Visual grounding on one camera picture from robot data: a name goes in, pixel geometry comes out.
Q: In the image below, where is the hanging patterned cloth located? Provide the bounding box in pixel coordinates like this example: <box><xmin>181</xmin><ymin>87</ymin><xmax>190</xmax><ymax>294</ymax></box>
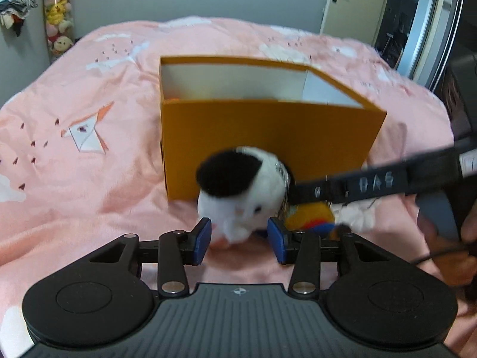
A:
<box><xmin>0</xmin><ymin>0</ymin><xmax>38</xmax><ymax>38</ymax></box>

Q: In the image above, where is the white door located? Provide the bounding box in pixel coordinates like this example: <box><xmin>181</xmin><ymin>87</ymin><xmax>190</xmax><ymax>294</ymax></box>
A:
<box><xmin>320</xmin><ymin>0</ymin><xmax>394</xmax><ymax>45</ymax></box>

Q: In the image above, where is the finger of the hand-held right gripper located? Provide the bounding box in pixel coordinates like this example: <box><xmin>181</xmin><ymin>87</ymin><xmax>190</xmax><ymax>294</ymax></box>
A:
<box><xmin>290</xmin><ymin>175</ymin><xmax>349</xmax><ymax>207</ymax></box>

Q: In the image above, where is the black and white plush toy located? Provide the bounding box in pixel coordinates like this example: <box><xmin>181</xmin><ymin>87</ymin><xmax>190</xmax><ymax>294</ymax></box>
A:
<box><xmin>196</xmin><ymin>147</ymin><xmax>295</xmax><ymax>245</ymax></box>

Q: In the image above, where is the hanging column of plush toys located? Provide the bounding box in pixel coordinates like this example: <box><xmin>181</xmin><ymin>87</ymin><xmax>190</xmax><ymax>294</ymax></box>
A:
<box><xmin>42</xmin><ymin>0</ymin><xmax>76</xmax><ymax>59</ymax></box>

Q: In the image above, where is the silver mirror frame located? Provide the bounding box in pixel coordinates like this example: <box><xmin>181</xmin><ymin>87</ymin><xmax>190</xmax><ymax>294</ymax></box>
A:
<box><xmin>400</xmin><ymin>0</ymin><xmax>471</xmax><ymax>91</ymax></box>

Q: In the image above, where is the white fluffy plush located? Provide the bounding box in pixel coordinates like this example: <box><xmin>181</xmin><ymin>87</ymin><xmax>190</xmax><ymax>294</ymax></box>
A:
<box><xmin>333</xmin><ymin>196</ymin><xmax>379</xmax><ymax>232</ymax></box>

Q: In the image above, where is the pink printed blanket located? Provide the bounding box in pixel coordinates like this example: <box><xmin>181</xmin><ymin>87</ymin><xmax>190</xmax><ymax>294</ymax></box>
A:
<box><xmin>0</xmin><ymin>17</ymin><xmax>477</xmax><ymax>358</ymax></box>

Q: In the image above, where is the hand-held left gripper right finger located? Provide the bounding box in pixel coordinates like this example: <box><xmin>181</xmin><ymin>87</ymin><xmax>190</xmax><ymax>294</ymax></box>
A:
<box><xmin>267</xmin><ymin>217</ymin><xmax>390</xmax><ymax>295</ymax></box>

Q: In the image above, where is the dark object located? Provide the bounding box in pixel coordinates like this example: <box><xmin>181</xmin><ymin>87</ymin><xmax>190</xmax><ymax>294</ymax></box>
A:
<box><xmin>443</xmin><ymin>53</ymin><xmax>477</xmax><ymax>142</ymax></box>

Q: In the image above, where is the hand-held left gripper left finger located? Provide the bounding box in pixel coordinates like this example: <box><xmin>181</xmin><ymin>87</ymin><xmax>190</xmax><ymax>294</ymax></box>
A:
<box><xmin>89</xmin><ymin>217</ymin><xmax>213</xmax><ymax>296</ymax></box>

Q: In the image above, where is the person's right hand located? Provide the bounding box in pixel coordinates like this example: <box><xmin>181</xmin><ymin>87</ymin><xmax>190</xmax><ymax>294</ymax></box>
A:
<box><xmin>417</xmin><ymin>205</ymin><xmax>477</xmax><ymax>289</ymax></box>

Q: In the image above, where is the orange cardboard box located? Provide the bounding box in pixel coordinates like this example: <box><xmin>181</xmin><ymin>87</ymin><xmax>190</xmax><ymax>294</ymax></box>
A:
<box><xmin>159</xmin><ymin>55</ymin><xmax>388</xmax><ymax>202</ymax></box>

